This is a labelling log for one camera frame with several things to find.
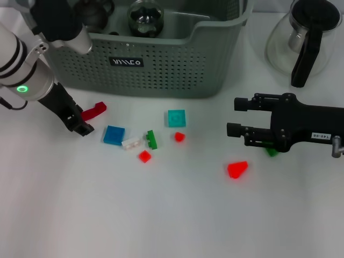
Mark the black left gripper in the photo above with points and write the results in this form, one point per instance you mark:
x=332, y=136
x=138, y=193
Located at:
x=61, y=104

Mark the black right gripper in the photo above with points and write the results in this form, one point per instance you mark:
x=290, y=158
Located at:
x=298, y=119

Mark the dark red curved brick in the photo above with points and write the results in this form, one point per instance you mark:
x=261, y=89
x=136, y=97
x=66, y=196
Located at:
x=94, y=110

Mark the blue square brick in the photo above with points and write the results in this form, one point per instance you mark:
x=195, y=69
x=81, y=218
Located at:
x=114, y=134

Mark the small white brick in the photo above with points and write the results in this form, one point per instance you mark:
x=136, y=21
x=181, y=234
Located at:
x=131, y=143

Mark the green narrow studded brick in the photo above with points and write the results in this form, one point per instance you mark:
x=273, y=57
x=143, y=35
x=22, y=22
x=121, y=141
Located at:
x=151, y=139

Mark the small red square brick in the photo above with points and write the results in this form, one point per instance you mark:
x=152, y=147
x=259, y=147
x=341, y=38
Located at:
x=145, y=156

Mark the grey-green perforated storage bin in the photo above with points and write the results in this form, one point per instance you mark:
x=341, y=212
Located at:
x=161, y=75

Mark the green sloped brick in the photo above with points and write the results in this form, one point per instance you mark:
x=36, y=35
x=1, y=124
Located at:
x=272, y=153

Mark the large red wedge brick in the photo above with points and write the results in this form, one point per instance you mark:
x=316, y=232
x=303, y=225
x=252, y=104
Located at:
x=236, y=169

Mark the teal square brick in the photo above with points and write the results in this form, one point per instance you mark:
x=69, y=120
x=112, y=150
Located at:
x=177, y=118

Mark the small red sloped brick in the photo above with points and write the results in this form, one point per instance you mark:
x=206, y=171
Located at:
x=179, y=137

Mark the right gripper metal connector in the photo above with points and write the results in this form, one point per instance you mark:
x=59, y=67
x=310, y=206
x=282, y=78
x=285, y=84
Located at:
x=337, y=147

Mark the black clay teapot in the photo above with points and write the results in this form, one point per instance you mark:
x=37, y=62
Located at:
x=95, y=12

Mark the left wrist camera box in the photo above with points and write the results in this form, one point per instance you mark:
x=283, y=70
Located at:
x=59, y=21

